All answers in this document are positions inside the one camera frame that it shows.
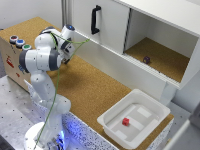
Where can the red button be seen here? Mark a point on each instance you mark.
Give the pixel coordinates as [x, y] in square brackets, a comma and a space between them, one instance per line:
[13, 38]

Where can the white cabinet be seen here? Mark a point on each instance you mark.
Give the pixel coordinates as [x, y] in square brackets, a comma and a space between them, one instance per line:
[156, 20]

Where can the pink block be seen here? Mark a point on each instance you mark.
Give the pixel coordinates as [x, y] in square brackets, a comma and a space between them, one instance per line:
[126, 121]

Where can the purple block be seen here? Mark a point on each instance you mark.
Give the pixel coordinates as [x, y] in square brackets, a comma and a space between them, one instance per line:
[146, 59]

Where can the white sliding door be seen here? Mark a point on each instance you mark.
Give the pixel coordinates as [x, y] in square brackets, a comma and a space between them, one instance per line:
[111, 23]

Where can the green button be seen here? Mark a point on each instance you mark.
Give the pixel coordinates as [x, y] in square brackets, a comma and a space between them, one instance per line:
[26, 47]

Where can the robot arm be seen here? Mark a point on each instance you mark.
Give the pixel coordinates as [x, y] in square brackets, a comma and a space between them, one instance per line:
[40, 81]

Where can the blue button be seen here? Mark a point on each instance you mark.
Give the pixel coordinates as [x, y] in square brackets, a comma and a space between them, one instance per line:
[20, 42]

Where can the white plastic box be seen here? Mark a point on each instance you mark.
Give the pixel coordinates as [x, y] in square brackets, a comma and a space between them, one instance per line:
[146, 113]

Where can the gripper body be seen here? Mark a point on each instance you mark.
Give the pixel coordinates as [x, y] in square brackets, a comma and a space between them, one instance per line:
[68, 49]

